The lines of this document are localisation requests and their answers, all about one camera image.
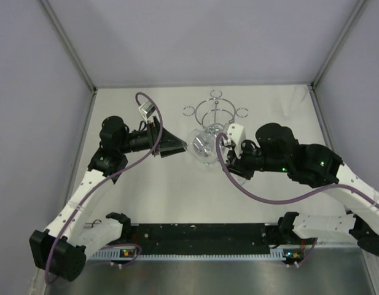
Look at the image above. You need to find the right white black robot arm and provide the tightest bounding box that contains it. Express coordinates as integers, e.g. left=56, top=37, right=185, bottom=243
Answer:
left=216, top=123, right=379, bottom=256

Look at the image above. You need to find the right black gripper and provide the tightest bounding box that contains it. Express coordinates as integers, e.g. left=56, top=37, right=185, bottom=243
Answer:
left=222, top=138, right=289, bottom=181

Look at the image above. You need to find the aluminium frame post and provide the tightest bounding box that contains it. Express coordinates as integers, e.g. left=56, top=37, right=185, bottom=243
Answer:
left=37, top=0, right=97, bottom=93
left=310, top=0, right=369, bottom=89

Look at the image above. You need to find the aluminium frame post left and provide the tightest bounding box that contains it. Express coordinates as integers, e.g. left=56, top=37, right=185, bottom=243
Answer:
left=37, top=0, right=97, bottom=93

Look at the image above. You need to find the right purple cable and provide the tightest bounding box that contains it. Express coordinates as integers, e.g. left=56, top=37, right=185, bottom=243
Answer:
left=215, top=132, right=379, bottom=216

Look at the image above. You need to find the grey slotted cable duct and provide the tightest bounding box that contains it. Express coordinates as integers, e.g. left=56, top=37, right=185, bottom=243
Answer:
left=89, top=248, right=303, bottom=264

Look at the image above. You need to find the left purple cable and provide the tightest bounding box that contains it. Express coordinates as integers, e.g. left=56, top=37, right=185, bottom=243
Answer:
left=44, top=92, right=165, bottom=283

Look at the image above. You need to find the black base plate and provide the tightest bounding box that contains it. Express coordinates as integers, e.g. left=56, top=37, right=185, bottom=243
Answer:
left=119, top=223, right=302, bottom=256

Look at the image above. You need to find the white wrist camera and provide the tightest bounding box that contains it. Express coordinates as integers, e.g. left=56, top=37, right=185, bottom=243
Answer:
left=223, top=123, right=246, bottom=158
left=138, top=102, right=155, bottom=122

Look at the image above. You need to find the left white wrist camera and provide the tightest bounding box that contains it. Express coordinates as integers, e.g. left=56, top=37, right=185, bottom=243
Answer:
left=138, top=102, right=155, bottom=122

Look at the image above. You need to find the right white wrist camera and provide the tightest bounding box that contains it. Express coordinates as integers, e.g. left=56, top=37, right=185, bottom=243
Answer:
left=223, top=123, right=246, bottom=158

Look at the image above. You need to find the purple cable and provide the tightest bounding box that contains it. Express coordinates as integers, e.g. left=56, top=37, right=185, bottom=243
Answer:
left=215, top=132, right=379, bottom=216
left=44, top=92, right=165, bottom=283

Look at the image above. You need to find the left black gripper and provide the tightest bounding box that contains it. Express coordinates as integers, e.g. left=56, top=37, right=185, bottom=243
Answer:
left=119, top=116, right=187, bottom=157

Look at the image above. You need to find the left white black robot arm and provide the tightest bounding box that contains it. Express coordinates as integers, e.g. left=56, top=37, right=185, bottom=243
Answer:
left=29, top=116, right=187, bottom=285

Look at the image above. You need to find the aluminium frame post right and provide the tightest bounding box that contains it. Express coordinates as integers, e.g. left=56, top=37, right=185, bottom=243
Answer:
left=310, top=0, right=369, bottom=89

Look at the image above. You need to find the chrome wine glass rack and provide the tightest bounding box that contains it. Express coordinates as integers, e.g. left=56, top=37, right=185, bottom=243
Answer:
left=182, top=89, right=249, bottom=134

